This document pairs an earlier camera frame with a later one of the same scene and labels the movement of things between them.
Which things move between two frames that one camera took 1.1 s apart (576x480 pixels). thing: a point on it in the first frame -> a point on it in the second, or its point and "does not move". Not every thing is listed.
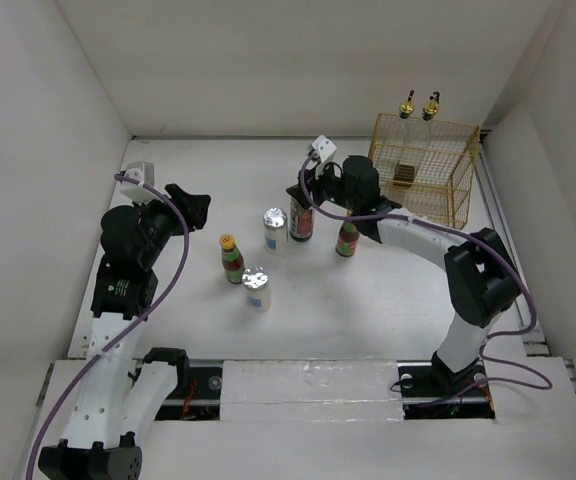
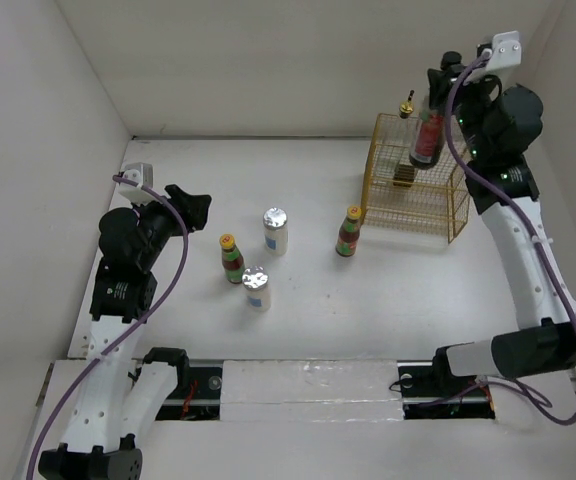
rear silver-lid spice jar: (276, 237) does not move
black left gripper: (195, 204) does not move
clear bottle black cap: (301, 221) -> (428, 136)
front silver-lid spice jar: (258, 297) does not move
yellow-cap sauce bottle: (232, 259) does not move
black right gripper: (315, 182) -> (440, 84)
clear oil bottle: (394, 136) -> (407, 133)
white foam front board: (310, 390) does not move
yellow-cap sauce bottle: (347, 241) does not move
